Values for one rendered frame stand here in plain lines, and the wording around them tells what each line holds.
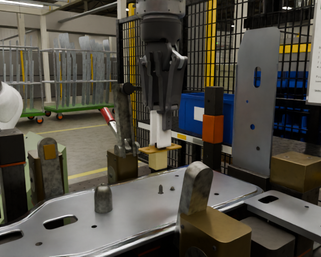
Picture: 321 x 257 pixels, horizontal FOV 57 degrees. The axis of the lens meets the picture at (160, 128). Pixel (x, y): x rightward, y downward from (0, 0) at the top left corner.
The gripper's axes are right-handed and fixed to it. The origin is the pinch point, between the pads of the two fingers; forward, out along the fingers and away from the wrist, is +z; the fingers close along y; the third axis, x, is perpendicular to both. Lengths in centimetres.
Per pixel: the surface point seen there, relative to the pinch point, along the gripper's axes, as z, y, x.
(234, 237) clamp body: 8.7, 24.9, -6.5
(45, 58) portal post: -46, -1165, 278
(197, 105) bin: 1.0, -28.4, 35.7
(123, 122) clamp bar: 1.0, -14.7, -0.5
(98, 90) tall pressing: 51, -758, 313
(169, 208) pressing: 13.3, 6.8, -2.6
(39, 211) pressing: 13.4, -5.4, -22.4
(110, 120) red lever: 1.3, -21.3, -0.5
